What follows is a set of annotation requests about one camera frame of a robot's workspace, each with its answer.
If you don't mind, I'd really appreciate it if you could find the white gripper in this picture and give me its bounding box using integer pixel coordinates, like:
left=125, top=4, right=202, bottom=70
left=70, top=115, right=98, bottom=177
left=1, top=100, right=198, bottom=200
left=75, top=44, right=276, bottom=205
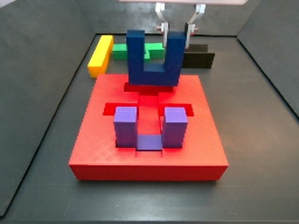
left=118, top=0, right=248, bottom=47

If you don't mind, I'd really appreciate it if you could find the blue U-shaped block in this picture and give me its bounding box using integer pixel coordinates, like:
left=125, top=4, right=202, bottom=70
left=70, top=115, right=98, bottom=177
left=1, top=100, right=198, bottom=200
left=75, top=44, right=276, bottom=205
left=125, top=30, right=185, bottom=87

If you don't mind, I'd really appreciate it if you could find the green stepped block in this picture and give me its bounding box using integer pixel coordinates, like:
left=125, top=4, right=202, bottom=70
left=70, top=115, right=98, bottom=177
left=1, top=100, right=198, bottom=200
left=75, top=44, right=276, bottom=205
left=111, top=43, right=164, bottom=61

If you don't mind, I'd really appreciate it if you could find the yellow long bar block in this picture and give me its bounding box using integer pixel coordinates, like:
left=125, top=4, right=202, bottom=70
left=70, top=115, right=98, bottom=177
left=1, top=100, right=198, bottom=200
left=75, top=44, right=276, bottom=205
left=87, top=35, right=113, bottom=78

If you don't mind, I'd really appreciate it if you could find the purple U-shaped block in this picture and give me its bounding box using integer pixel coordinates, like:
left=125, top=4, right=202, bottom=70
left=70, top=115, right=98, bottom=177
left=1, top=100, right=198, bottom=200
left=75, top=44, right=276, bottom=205
left=113, top=107, right=188, bottom=151

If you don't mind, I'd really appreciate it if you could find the red slotted base block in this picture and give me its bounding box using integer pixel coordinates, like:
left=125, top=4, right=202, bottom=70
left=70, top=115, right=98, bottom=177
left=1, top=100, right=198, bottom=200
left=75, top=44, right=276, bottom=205
left=69, top=74, right=228, bottom=181

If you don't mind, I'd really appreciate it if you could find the black angle bracket fixture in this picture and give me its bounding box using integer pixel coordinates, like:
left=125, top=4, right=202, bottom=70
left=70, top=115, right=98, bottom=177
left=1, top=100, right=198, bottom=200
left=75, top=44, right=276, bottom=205
left=181, top=44, right=214, bottom=69

